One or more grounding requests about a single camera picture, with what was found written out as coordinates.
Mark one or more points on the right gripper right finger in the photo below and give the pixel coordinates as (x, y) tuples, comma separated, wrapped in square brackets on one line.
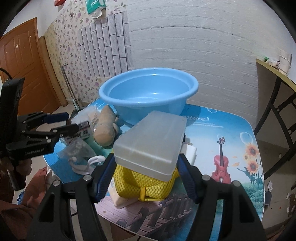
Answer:
[(239, 221)]

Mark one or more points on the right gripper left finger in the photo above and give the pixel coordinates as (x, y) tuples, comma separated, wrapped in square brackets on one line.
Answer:
[(53, 220)]

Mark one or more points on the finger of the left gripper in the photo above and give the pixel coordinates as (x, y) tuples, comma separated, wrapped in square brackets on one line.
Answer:
[(34, 120), (29, 144)]

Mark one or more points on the clear plastic bag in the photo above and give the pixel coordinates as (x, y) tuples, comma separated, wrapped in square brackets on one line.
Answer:
[(78, 149)]

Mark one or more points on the black label packet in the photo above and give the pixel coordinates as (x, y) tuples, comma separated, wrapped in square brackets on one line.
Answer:
[(85, 131)]

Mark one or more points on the tan plush toy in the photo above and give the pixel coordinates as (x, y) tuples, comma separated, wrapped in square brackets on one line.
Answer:
[(107, 128)]

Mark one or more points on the yellow mesh bag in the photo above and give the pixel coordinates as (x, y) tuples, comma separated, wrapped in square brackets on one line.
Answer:
[(130, 184)]

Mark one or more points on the translucent plastic box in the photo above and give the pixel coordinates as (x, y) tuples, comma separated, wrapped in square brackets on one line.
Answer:
[(152, 146)]

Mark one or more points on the brown wooden door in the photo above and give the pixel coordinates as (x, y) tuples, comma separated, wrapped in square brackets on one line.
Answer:
[(20, 56)]

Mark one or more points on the white power adapter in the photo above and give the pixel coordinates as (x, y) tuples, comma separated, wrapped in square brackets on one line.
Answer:
[(189, 151)]

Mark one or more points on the blue plastic basin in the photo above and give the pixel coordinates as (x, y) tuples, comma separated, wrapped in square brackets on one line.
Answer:
[(134, 94)]

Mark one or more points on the white paper cup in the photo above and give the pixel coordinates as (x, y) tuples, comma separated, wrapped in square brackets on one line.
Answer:
[(285, 62)]

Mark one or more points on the dustpan with metal handle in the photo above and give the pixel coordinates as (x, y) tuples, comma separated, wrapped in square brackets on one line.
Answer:
[(78, 106)]

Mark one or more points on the white wall hook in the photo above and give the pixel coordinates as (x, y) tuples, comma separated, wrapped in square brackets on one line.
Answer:
[(85, 167)]

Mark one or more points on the red wall box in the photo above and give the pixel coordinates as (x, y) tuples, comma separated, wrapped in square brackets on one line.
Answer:
[(59, 2)]

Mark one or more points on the side table black frame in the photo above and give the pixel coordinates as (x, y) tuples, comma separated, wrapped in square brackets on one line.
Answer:
[(280, 79)]

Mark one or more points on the green tissue pack on wall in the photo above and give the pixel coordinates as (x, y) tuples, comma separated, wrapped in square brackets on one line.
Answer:
[(95, 7)]

